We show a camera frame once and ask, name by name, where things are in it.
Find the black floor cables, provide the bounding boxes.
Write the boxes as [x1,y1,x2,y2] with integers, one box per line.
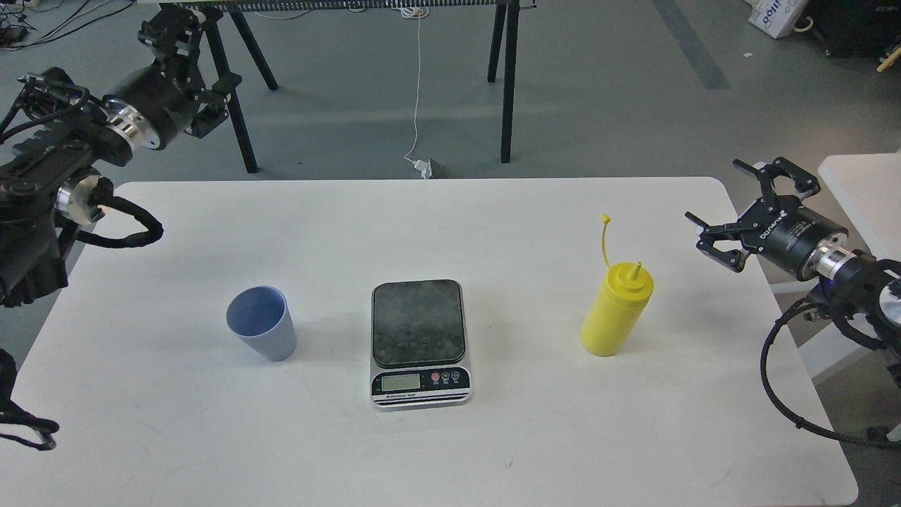
[0,0,134,51]

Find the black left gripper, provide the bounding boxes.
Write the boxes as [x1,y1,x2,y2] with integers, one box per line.
[103,6,239,151]

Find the blue plastic cup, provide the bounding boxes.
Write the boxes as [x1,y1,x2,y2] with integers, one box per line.
[225,286,297,362]

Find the black trestle table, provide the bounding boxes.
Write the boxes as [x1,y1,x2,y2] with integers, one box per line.
[160,1,541,180]

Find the white cardboard box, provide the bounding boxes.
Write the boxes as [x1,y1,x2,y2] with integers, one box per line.
[746,1,814,39]

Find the digital kitchen scale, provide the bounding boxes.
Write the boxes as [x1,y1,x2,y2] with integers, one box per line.
[370,279,473,411]

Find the yellow squeeze bottle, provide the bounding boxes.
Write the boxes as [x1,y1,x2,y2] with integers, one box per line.
[580,214,655,357]

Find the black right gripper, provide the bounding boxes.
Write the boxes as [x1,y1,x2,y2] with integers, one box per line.
[685,157,849,281]

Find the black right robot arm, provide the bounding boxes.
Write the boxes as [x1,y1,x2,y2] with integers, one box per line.
[686,157,899,451]

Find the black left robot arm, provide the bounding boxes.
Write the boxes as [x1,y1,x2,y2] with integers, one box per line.
[1,3,241,308]

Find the white power adapter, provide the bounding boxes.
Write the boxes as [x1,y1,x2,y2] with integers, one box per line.
[412,158,451,180]

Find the white hanging cable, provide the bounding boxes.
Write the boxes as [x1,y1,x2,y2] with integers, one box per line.
[403,7,424,170]

